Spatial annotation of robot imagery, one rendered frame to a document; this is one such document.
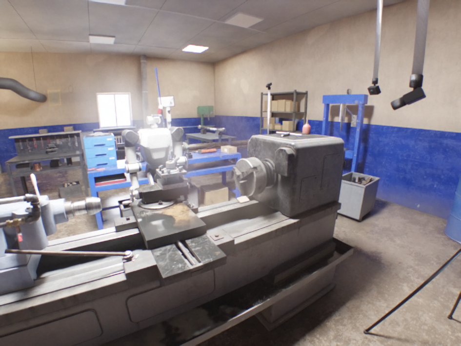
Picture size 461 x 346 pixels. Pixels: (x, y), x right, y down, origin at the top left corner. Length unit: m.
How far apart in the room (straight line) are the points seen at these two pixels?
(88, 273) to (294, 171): 1.22
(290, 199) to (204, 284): 0.73
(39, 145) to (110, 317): 4.50
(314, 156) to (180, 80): 7.62
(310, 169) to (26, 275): 1.58
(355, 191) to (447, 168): 1.58
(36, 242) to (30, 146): 4.36
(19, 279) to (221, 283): 0.97
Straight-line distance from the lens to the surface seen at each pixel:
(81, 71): 8.32
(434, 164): 4.45
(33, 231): 1.14
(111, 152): 3.10
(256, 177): 1.38
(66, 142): 5.32
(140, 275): 1.09
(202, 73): 9.15
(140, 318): 1.31
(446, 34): 4.59
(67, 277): 1.22
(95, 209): 1.19
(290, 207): 1.50
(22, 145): 5.47
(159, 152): 2.03
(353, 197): 3.51
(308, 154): 1.48
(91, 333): 1.31
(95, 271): 1.20
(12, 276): 1.25
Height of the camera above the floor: 1.52
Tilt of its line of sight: 16 degrees down
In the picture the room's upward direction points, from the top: straight up
